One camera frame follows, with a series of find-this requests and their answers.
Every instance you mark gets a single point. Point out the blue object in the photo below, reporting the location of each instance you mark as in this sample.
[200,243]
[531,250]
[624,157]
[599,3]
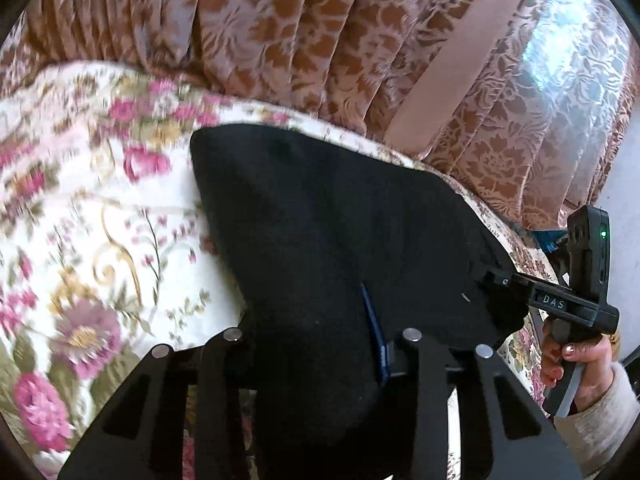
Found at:
[547,241]

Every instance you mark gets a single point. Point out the brown patterned curtain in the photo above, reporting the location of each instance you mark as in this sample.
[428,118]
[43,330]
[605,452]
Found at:
[300,35]

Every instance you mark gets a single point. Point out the person's right forearm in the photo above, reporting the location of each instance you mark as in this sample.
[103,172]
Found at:
[600,435]

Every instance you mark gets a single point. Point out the person's right hand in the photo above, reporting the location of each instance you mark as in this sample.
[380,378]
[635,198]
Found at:
[595,365]

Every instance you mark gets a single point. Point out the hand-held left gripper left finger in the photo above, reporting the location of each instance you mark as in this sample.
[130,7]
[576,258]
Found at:
[220,390]

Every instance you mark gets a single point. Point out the black pants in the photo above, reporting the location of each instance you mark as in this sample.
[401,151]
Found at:
[325,235]

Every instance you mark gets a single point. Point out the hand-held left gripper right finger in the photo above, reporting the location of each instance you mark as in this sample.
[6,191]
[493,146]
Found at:
[382,360]

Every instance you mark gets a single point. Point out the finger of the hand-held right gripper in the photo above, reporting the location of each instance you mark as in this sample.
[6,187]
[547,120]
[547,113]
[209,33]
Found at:
[507,282]

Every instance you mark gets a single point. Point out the floral bedspread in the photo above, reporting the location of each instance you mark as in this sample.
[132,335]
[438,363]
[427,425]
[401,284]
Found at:
[100,220]

